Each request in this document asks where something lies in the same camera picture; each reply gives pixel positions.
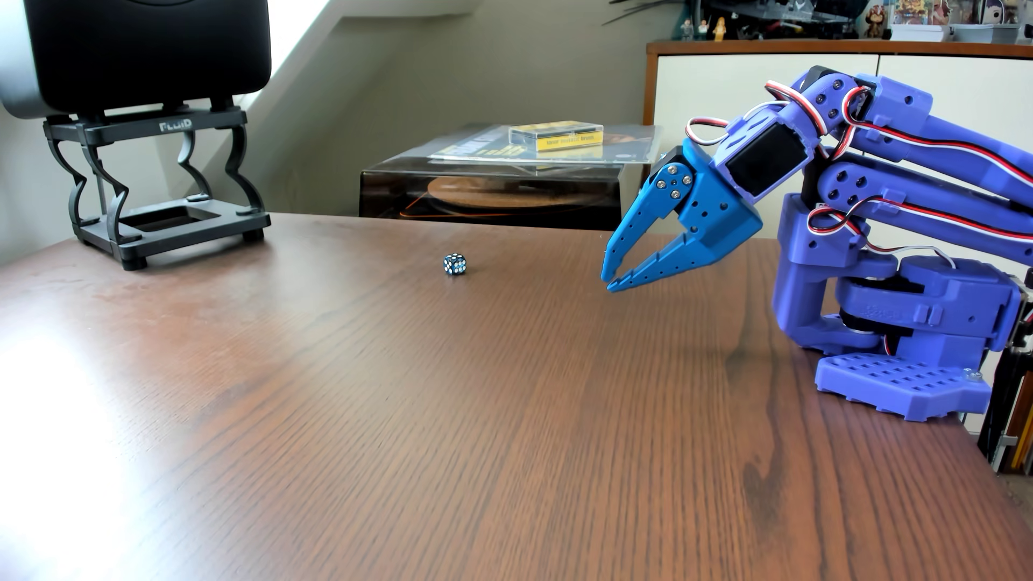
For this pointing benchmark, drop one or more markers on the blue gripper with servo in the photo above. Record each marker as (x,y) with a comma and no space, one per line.
(713,210)

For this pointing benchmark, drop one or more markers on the blue dice with white dots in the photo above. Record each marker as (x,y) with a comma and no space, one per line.
(454,264)

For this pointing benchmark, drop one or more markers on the yellow cassette in clear case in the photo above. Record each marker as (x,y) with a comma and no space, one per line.
(557,135)

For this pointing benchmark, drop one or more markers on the turntable with clear dust cover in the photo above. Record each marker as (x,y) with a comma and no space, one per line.
(500,194)

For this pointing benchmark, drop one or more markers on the yellow small figurine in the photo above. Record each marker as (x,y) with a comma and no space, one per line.
(718,30)

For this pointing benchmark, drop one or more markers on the dark spaceship model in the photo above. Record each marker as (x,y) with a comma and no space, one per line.
(799,24)

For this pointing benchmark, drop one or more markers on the brown bear figurine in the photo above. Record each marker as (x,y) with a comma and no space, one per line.
(876,22)

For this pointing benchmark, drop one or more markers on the small white box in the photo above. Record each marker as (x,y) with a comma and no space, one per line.
(918,32)

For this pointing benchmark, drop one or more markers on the colourful figure box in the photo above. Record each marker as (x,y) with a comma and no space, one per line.
(910,11)

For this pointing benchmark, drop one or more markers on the wide white box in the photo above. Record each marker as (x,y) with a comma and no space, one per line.
(984,33)

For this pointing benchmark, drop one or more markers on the upright dark and orange books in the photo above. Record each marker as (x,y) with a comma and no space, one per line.
(1009,411)

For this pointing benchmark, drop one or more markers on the big-headed vinyl figure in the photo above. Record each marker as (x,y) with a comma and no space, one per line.
(1001,10)

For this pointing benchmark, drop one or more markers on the black speaker stand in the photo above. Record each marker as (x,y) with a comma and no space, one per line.
(161,219)

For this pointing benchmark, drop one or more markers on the black speaker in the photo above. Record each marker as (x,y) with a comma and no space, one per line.
(145,48)

